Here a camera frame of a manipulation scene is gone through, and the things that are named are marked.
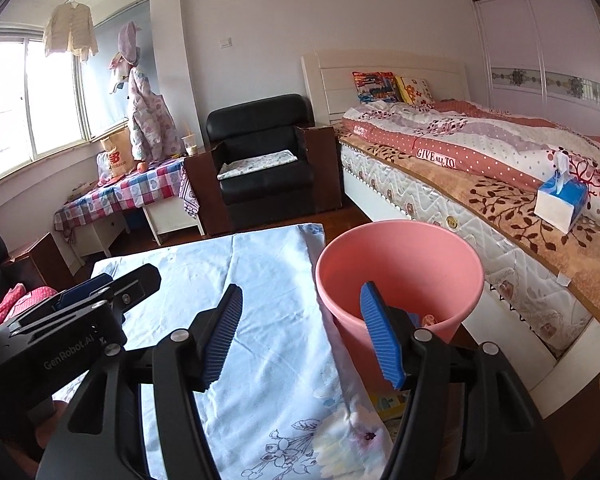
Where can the cream knitted sweater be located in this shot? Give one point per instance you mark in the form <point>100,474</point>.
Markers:
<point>70,32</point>

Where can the window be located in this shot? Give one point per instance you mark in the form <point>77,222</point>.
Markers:
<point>30,105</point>

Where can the dark wooden low table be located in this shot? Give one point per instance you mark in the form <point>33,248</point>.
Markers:
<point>40,260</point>

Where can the pink plastic bin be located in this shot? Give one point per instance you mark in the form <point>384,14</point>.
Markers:
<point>405,260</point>

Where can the blue white tissue box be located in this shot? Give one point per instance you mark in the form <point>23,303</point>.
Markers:
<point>560,200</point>

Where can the blue roller blind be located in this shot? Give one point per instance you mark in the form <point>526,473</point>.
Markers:
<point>105,75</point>

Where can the white plastic bag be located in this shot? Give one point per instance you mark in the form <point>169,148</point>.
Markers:
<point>103,167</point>

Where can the white wooden bed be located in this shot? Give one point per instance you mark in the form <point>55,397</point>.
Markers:
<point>480,220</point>

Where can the floral seat cushion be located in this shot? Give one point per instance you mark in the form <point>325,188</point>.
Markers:
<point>257,164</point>

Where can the small white pink garment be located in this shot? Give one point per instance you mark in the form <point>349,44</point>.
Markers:
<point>119,75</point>

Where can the floral padded jacket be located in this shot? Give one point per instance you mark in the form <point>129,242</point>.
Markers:
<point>152,115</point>

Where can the wall light switch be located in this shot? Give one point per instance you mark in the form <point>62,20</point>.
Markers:
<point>225,42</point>

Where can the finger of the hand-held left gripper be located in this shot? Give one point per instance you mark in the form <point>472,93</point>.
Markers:
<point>137,282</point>
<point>85,290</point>

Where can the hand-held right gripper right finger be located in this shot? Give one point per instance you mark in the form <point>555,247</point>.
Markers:
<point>382,340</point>

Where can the colourful printed pillow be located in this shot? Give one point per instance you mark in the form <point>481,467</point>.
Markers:
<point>375,87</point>

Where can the white sliding door wardrobe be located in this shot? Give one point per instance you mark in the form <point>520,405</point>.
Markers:
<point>545,45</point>

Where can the checked tablecloth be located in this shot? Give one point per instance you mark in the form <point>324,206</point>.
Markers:
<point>120,192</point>

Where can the plastic drink cup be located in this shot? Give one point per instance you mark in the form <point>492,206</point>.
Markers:
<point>189,146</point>

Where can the orange fruit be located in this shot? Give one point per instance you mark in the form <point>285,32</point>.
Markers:
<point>142,165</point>

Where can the white drawer cabinet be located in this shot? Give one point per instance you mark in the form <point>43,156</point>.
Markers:
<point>102,235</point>

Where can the colourful printed card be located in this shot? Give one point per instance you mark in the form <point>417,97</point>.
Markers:
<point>390,405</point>

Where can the black leather armchair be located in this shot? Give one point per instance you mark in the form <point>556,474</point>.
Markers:
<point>260,120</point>

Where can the pink hat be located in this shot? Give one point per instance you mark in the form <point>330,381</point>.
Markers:
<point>128,42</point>

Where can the pink dotted floral quilt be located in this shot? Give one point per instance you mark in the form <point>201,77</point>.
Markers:
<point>480,145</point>

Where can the dark wooden side table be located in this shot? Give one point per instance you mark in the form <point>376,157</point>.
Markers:
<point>205,195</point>

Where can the light blue floral tablecloth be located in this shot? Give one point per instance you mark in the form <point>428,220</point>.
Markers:
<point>270,310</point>

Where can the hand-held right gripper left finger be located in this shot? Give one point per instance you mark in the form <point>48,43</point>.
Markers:
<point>222,340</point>

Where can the brown paper bag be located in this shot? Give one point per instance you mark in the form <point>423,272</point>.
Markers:
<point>117,152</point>

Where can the yellow floral pillow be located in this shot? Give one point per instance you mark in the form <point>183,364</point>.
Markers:
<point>415,91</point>

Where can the brown leaf pattern blanket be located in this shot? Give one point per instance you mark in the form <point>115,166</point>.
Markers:
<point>510,220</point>

